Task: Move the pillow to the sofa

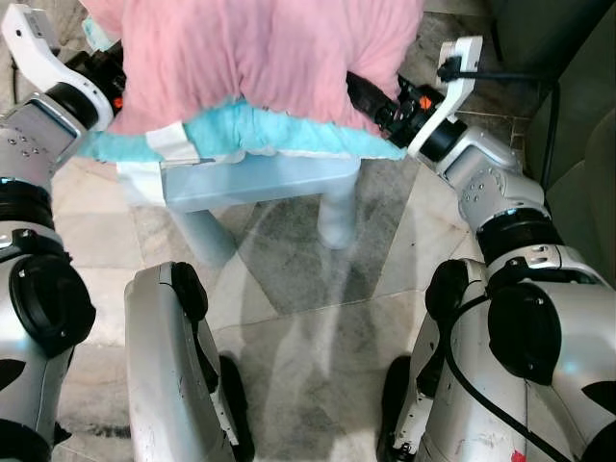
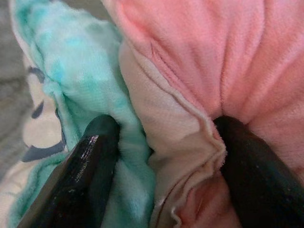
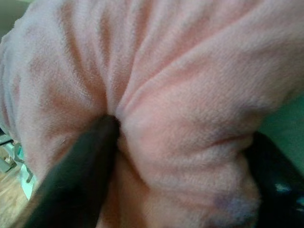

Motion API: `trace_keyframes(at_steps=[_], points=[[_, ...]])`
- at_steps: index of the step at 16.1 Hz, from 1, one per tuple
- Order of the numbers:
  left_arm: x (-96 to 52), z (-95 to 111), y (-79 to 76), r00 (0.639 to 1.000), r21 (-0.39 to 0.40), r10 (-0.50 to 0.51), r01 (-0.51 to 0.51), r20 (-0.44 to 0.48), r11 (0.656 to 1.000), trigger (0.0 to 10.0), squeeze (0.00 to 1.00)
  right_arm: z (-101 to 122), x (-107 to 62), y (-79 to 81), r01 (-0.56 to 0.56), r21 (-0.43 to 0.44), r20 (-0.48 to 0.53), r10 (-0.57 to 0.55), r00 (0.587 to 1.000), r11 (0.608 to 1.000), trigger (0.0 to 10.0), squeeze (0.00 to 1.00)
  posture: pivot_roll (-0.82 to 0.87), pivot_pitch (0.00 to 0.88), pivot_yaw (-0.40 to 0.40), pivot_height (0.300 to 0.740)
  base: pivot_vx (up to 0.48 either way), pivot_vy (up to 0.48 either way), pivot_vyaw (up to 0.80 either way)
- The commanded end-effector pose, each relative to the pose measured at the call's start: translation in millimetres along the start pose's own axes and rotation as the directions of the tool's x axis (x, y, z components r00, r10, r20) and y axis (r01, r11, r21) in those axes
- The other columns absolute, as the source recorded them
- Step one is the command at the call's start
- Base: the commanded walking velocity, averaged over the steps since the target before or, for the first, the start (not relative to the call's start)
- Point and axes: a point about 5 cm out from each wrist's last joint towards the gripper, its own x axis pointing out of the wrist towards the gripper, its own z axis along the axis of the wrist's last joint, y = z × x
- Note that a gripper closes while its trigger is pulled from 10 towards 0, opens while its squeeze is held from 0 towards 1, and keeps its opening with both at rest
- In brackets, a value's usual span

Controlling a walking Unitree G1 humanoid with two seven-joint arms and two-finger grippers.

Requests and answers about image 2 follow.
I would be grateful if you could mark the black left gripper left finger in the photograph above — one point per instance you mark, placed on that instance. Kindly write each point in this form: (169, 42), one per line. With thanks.
(80, 180)

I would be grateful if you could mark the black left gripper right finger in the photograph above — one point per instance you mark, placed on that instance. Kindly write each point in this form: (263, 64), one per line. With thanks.
(256, 180)

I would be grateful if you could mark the pink plush pillow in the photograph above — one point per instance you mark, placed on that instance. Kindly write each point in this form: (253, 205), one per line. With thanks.
(190, 59)

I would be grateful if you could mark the grey fuzzy blanket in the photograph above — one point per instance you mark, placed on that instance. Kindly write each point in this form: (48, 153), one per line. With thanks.
(10, 83)

